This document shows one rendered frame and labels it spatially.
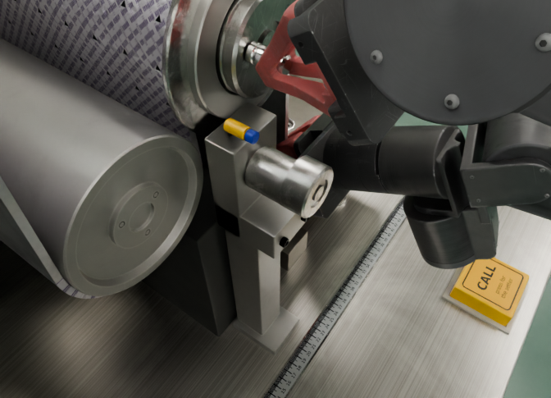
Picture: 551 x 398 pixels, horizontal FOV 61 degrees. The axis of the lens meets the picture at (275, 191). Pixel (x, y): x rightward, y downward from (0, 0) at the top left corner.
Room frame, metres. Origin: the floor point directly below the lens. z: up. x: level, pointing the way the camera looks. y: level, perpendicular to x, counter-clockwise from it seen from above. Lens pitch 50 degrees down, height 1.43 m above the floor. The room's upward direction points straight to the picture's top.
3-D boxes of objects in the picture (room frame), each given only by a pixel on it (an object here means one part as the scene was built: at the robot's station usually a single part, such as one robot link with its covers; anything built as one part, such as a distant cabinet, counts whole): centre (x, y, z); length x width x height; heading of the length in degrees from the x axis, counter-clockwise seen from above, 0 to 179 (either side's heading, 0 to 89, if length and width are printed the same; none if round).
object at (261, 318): (0.23, 0.01, 1.05); 0.06 x 0.05 x 0.31; 54
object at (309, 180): (0.21, -0.02, 1.18); 0.04 x 0.02 x 0.04; 144
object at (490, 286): (0.28, -0.26, 0.91); 0.07 x 0.07 x 0.02; 54
